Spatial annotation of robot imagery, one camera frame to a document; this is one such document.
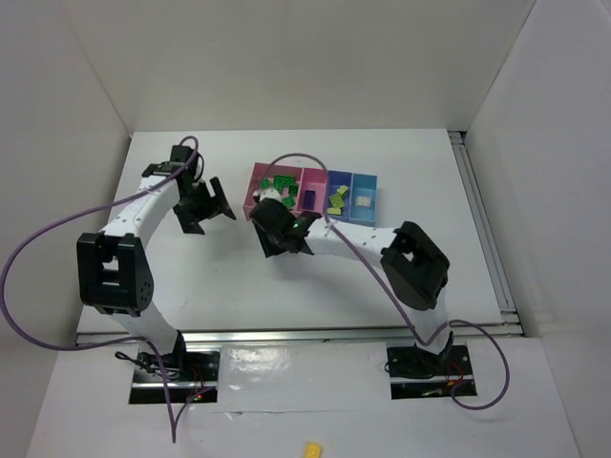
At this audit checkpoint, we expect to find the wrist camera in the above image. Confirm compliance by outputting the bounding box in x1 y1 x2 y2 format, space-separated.
141 161 185 178
253 187 282 203

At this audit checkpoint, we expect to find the aluminium rail right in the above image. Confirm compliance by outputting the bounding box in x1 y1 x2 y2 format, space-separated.
448 131 524 336

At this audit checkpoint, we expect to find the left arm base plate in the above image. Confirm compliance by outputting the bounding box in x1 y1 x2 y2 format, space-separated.
128 351 221 406

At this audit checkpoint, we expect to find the purple lego brick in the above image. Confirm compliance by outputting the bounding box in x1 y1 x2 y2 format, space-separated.
303 190 316 211

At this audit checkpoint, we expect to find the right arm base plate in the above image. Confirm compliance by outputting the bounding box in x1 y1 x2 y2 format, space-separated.
384 345 477 400

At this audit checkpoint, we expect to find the lime lego brick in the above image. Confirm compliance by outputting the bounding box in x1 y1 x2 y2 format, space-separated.
329 194 345 209

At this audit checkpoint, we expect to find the aluminium rail front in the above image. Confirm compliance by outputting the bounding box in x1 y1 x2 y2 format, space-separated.
75 323 440 347

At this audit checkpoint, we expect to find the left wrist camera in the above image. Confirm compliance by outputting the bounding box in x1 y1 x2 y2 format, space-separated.
141 161 185 178

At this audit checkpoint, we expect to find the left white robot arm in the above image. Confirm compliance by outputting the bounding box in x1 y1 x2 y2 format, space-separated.
76 141 236 360

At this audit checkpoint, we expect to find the lime lego in container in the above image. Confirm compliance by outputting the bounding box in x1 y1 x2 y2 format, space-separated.
336 186 349 198

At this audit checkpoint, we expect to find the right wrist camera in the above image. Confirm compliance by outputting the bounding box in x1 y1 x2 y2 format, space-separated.
253 187 282 203

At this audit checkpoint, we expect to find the large pink container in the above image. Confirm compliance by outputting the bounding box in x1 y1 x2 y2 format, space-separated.
242 162 303 219

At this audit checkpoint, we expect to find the aluminium rail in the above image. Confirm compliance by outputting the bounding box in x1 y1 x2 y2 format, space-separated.
75 323 440 347
448 131 524 336

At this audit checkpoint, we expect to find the small pink container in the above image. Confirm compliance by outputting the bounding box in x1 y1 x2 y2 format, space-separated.
296 168 327 214

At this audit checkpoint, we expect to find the yellow lego brick foreground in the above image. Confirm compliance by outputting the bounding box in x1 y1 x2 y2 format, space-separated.
304 443 323 458

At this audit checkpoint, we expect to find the purple blue container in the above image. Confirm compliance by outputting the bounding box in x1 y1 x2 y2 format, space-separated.
325 170 353 222

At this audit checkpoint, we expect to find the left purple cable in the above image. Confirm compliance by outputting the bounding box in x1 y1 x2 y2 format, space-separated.
0 135 201 445

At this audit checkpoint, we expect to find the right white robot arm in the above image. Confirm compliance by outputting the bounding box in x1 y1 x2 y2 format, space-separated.
249 198 453 357

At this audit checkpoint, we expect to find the green lego brick bottom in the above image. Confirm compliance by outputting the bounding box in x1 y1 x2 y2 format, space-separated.
273 175 296 193

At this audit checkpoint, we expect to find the green L-shaped lego brick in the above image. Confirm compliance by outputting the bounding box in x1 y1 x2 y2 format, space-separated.
260 177 274 192

